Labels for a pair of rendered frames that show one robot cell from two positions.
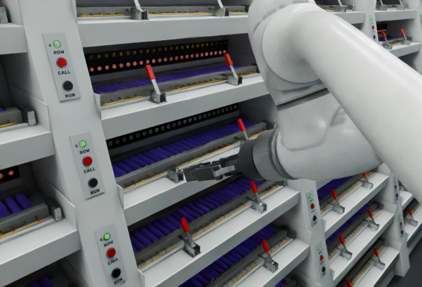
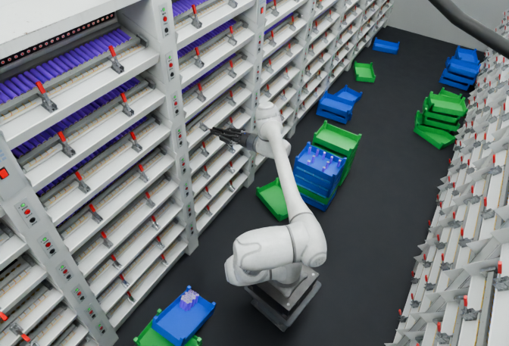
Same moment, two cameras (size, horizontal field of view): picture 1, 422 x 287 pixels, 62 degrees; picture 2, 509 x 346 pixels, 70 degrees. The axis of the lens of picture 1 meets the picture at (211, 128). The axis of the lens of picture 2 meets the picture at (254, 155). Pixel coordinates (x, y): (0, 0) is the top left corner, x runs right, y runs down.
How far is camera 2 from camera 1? 1.27 m
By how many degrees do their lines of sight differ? 40
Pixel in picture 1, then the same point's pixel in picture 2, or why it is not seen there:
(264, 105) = not seen: hidden behind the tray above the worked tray
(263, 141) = (251, 141)
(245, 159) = (242, 142)
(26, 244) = (160, 166)
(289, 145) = (260, 148)
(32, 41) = (167, 99)
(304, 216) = (250, 126)
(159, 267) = (193, 162)
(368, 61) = (283, 167)
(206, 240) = (210, 148)
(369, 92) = (282, 175)
